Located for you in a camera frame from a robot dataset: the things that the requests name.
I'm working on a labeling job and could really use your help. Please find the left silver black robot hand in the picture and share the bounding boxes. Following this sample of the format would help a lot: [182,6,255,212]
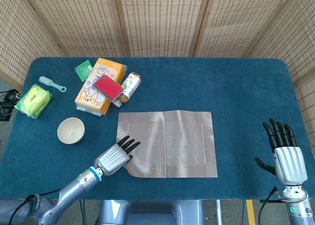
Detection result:
[94,135,141,177]

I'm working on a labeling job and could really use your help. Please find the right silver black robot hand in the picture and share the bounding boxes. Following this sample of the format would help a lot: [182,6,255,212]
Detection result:
[254,118,309,187]

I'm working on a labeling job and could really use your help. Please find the white bowl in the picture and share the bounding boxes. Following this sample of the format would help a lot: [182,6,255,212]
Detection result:
[57,117,86,145]

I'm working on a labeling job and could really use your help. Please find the brown woven placemat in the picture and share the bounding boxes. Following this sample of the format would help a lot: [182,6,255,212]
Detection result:
[116,110,219,179]

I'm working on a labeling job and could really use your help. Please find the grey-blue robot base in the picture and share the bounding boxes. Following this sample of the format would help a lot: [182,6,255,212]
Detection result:
[98,199,205,225]

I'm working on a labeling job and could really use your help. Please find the red flat case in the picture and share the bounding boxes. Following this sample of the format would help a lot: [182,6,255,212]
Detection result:
[92,74,124,103]

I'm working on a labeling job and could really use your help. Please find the tea bottle with label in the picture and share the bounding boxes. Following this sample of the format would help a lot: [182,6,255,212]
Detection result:
[112,71,143,108]

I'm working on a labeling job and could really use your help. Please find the white table leg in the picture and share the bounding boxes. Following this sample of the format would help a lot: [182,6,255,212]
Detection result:
[215,199,223,225]

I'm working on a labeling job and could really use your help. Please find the orange corgi tissue pack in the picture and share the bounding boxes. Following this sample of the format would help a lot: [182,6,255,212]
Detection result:
[74,58,128,117]

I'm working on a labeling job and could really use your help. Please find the green sachet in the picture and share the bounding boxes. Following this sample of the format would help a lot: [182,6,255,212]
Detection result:
[74,59,94,82]

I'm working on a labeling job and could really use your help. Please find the mint green brush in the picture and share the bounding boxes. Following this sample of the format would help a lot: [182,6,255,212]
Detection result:
[38,76,67,94]

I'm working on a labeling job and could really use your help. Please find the green yellow wipes pack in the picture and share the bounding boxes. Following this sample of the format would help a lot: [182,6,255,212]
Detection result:
[14,84,53,119]

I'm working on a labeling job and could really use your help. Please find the blue felt table cover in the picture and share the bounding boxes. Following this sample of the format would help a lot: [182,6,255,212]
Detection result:
[0,57,315,201]

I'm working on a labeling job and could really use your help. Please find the bamboo folding screen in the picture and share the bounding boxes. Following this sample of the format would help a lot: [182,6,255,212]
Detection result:
[0,0,315,147]

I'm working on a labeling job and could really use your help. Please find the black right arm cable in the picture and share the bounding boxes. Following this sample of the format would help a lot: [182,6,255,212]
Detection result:
[258,187,279,225]

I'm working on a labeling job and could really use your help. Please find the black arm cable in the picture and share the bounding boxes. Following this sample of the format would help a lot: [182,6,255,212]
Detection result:
[258,187,279,225]
[7,189,61,225]

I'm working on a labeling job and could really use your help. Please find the black cable under table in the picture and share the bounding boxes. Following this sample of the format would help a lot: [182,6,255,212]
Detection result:
[78,199,86,225]

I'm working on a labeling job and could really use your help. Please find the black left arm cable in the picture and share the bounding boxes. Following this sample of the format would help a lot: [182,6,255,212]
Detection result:
[7,189,61,225]

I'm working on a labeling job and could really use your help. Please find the black floor cables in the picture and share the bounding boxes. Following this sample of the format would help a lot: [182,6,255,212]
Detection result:
[0,88,22,122]

